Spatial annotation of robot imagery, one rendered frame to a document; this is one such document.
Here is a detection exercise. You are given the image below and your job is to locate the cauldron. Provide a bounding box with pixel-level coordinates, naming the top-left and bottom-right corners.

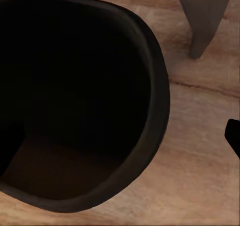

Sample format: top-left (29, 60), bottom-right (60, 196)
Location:
top-left (0, 0), bottom-right (171, 213)

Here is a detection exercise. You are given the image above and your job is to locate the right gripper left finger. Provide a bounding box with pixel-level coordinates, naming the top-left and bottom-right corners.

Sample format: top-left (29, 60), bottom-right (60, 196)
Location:
top-left (0, 119), bottom-right (26, 178)

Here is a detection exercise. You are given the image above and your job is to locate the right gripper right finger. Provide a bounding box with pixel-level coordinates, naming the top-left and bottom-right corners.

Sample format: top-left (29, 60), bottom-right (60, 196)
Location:
top-left (224, 119), bottom-right (240, 158)

